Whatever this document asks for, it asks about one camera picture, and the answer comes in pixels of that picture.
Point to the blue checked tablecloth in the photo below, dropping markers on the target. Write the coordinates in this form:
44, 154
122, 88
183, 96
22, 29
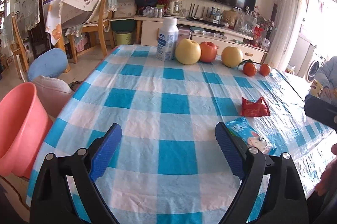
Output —
169, 167

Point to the yellow pear right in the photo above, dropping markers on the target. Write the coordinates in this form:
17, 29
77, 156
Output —
232, 56

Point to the pink storage box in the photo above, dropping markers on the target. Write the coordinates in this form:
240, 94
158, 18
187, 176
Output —
184, 32

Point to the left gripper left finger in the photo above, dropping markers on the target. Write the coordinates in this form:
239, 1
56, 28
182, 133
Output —
87, 165

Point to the wooden chair with bag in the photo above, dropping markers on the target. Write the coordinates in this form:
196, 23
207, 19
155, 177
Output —
95, 27

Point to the green trash can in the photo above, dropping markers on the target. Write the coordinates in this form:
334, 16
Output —
123, 37

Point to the green cartoon snack packet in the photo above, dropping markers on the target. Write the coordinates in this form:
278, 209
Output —
241, 128

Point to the blue round stool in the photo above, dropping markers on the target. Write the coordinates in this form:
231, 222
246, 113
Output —
50, 64

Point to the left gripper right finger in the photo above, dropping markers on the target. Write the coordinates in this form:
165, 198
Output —
247, 163

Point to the pink plastic trash bucket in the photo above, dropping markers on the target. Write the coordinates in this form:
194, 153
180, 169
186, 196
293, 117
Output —
24, 125

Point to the dark wooden chair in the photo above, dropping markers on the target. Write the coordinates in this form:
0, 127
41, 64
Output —
39, 39

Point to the white TV cabinet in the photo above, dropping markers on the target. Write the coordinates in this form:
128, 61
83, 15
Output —
147, 31

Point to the white milk bottle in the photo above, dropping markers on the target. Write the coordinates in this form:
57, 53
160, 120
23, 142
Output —
167, 39

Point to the light wooden chair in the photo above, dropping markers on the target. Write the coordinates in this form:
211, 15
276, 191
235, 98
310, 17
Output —
19, 51

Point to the small red wrapper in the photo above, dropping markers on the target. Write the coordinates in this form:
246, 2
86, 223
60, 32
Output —
255, 109

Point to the right hand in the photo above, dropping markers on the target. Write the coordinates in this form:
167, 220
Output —
323, 186

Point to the white printed tote bag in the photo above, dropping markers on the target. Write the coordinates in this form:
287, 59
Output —
76, 12

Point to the small tangerine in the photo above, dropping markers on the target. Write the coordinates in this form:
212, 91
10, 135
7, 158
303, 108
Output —
265, 69

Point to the yellow pear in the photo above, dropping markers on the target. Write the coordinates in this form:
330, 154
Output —
232, 56
188, 52

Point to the tangerine with leaf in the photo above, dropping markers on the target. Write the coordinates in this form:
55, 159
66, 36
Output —
249, 68

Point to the white cushioned stool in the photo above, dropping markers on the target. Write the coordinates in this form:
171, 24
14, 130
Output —
53, 94

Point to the yellow pear left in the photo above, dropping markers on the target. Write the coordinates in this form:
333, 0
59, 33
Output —
188, 52

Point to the red apple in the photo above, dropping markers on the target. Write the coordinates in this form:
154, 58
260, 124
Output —
208, 52

